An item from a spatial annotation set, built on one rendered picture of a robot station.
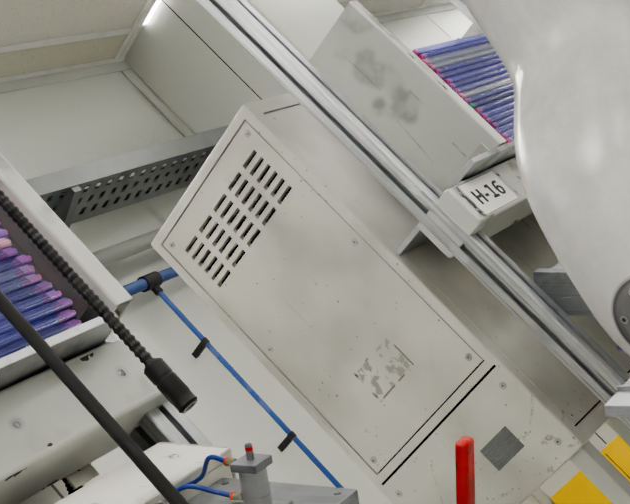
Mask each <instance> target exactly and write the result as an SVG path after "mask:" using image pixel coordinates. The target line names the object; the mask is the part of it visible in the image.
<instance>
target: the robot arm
mask: <svg viewBox="0 0 630 504"><path fill-rule="evenodd" d="M463 2H464V3H465V5H466V6H467V8H468V9H469V11H470V13H471V14H472V16H473V17H474V19H475V20H476V22H477V23H478V25H479V27H480V28H481V30H482V31H483V33H484V34H485V36H486V38H487V39H488V41H489V42H490V44H491V45H492V47H493V48H494V50H495V52H496V53H497V55H498V56H499V58H500V59H501V61H502V63H503V64H504V66H505V68H506V70H507V72H508V74H509V76H510V79H511V81H512V85H513V89H514V146H515V153H516V160H517V165H518V170H519V174H520V178H521V182H522V185H523V188H524V191H525V194H526V196H527V199H528V201H529V204H530V206H531V209H532V211H533V213H534V215H535V218H536V220H537V222H538V224H539V226H540V228H541V230H542V231H543V233H544V235H545V237H546V239H547V241H548V243H549V244H550V246H551V248H552V250H553V251H554V253H555V255H556V256H557V258H558V260H559V261H560V263H561V265H562V266H563V268H564V270H565V271H566V273H567V275H568V276H569V278H570V279H571V281H572V283H573V284H574V286H575V287H576V289H577V291H578V292H579V294H580V295H581V297H582V298H583V300H584V301H585V303H586V305H587V306H588V308H589V309H590V311H591V312H592V314H593V315H594V317H595V318H596V319H597V321H598V322H599V323H600V325H601V326H602V327H603V328H604V330H605V331H606V332H607V333H608V335H609V336H610V337H611V338H612V339H613V341H614V342H615V343H616V344H617V345H618V346H619V347H620V348H621V349H623V350H624V351H625V352H626V353H627V354H628V355H629V356H630V0H463Z"/></svg>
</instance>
